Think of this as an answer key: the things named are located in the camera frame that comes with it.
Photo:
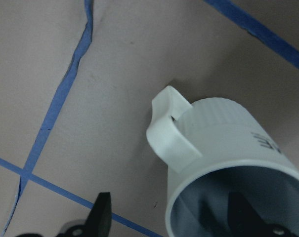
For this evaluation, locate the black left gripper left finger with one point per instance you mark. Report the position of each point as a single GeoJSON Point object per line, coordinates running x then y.
{"type": "Point", "coordinates": [98, 222]}

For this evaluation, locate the white grey mug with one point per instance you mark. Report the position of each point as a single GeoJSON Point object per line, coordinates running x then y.
{"type": "Point", "coordinates": [214, 147]}

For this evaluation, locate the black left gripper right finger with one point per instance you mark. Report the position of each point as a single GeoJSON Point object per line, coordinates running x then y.
{"type": "Point", "coordinates": [244, 221]}

